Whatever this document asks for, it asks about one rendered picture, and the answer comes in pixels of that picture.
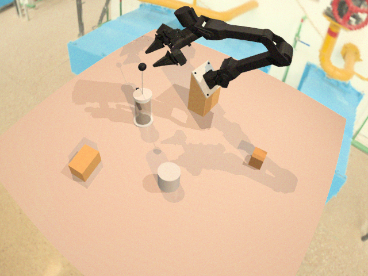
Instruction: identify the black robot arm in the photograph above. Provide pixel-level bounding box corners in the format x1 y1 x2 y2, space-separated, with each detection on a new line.
157 6 293 90

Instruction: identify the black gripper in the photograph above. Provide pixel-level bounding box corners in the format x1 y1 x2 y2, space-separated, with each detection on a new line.
145 29 193 67

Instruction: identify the white french press with black knob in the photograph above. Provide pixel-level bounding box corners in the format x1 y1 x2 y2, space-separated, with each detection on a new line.
133 63 154 128

